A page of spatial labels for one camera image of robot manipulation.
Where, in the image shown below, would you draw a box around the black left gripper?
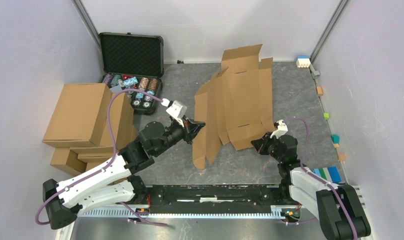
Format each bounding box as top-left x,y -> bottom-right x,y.
153,114 -> 206,157

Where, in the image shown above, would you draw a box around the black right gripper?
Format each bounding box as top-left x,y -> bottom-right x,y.
250,131 -> 283,163

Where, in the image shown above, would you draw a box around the brown cardboard box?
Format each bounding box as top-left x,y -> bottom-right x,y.
192,44 -> 276,170

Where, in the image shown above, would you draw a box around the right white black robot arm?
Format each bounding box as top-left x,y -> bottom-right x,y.
251,132 -> 372,240

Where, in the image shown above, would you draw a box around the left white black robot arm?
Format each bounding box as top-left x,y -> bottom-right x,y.
35,116 -> 206,230

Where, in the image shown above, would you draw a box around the large folded cardboard box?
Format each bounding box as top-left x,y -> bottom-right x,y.
42,83 -> 112,148

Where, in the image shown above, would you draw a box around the lime green small block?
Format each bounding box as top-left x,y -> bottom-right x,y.
323,112 -> 330,121

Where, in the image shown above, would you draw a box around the teal small block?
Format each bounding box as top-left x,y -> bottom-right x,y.
330,134 -> 340,144

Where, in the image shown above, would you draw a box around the blue green striped block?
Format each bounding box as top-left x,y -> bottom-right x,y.
313,166 -> 342,184

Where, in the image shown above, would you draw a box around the orange wooden block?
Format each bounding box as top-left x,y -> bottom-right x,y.
316,86 -> 324,97

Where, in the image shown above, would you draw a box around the tan wooden block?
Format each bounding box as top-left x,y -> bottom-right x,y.
337,152 -> 347,162

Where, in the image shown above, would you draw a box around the blue white toy block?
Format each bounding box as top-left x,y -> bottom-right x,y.
296,55 -> 311,68

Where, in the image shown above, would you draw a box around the black poker chip case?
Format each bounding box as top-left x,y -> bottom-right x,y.
99,32 -> 165,115

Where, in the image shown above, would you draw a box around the lower stacked cardboard boxes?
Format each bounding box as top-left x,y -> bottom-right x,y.
49,125 -> 138,178

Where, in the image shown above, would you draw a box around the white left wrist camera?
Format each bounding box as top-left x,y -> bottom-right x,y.
161,98 -> 187,128

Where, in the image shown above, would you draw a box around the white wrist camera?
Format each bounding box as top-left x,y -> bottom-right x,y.
269,119 -> 288,139
161,98 -> 187,128

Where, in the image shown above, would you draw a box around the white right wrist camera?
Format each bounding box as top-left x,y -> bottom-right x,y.
269,119 -> 288,139

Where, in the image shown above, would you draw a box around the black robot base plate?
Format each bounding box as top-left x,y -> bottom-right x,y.
127,184 -> 302,214

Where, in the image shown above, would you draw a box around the grey wall bracket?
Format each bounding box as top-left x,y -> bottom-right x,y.
309,64 -> 321,80

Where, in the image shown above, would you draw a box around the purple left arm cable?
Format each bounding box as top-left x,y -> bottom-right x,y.
34,88 -> 176,228

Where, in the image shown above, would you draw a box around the aluminium frame rail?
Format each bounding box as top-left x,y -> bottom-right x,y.
64,187 -> 367,220

